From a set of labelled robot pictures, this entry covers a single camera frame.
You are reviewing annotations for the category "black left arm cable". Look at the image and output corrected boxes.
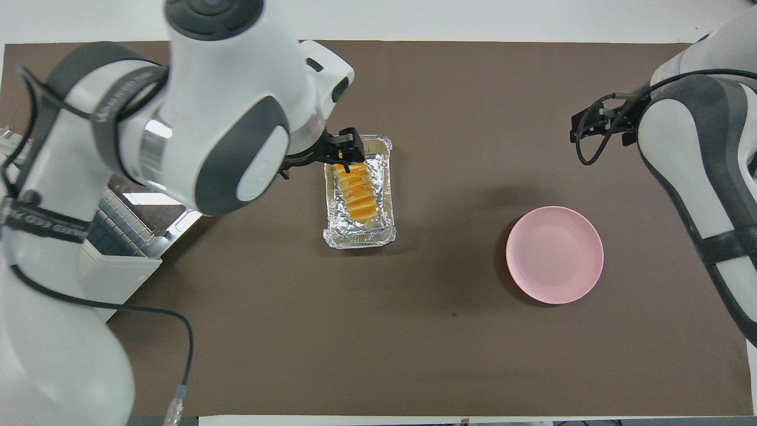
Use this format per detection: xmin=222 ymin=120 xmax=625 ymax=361
xmin=0 ymin=62 xmax=196 ymax=426

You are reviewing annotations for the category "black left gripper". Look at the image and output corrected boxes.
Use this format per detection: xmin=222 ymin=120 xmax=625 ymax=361
xmin=282 ymin=127 xmax=365 ymax=179

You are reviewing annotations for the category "sliced orange bread loaf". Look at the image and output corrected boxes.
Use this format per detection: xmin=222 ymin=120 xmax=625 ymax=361
xmin=334 ymin=160 xmax=380 ymax=225

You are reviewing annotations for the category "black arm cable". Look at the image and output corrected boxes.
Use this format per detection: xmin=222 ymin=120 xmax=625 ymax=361
xmin=576 ymin=69 xmax=757 ymax=167
xmin=0 ymin=62 xmax=196 ymax=426

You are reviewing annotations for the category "aluminium foil tray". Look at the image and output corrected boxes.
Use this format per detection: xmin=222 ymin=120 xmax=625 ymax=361
xmin=322 ymin=135 xmax=396 ymax=250

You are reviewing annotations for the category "pink round plate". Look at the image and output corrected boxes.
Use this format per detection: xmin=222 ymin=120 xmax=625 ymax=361
xmin=506 ymin=206 xmax=605 ymax=305

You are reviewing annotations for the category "chrome glass oven door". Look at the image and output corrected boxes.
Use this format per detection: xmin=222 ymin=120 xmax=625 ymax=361
xmin=106 ymin=177 xmax=215 ymax=244

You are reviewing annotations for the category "oven wire rack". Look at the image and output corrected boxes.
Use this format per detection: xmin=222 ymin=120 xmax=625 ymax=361
xmin=88 ymin=194 xmax=159 ymax=259

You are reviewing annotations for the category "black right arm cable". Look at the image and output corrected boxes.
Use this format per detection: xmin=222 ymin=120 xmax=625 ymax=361
xmin=576 ymin=69 xmax=757 ymax=167

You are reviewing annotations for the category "brown table mat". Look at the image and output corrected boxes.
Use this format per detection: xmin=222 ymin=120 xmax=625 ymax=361
xmin=0 ymin=40 xmax=755 ymax=417

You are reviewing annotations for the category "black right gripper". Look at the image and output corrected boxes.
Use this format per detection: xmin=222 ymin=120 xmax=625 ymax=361
xmin=570 ymin=92 xmax=640 ymax=148

